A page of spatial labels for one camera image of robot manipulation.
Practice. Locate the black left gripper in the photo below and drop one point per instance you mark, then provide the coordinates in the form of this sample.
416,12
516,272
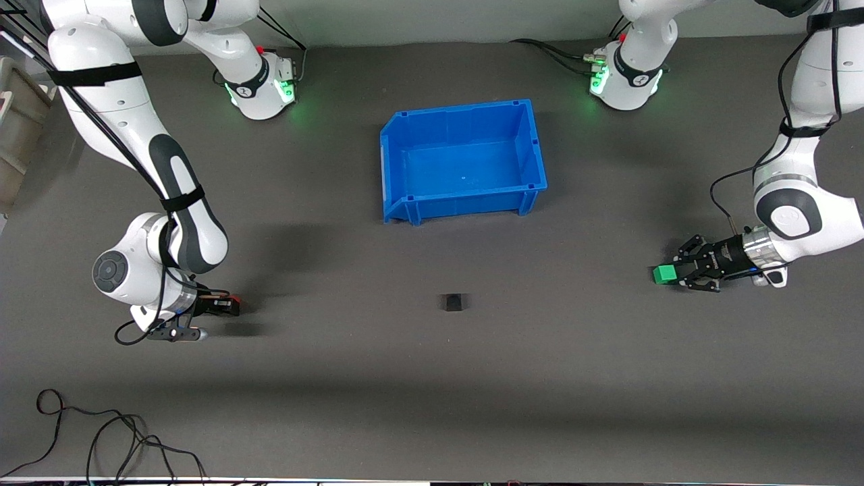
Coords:
723,258

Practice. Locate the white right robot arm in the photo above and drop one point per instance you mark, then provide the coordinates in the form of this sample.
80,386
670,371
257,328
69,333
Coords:
88,47

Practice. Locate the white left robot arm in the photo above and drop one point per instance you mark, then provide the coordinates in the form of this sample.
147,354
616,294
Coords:
847,223

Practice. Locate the blue plastic storage bin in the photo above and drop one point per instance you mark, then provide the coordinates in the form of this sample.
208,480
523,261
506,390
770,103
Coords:
466,165

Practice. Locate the small green cube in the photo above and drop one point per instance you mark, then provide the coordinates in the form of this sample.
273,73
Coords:
665,273

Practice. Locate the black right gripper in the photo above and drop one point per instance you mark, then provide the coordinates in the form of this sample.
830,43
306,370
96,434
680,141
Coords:
210,305

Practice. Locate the small black cube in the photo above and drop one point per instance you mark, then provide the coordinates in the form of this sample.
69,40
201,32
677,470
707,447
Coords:
453,302

